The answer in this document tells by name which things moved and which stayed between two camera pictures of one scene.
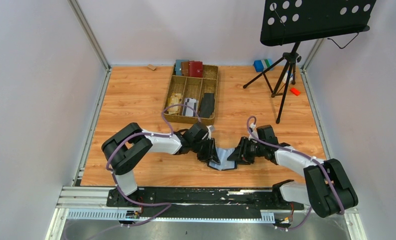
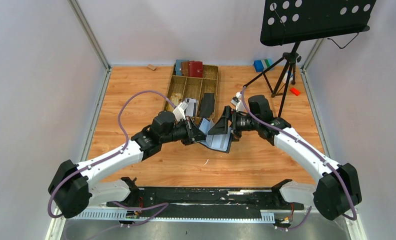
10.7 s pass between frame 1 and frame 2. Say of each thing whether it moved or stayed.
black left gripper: moved
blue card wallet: stayed
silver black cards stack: stayed
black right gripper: moved
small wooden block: stayed
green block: stayed
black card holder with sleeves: moved
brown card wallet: stayed
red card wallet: stayed
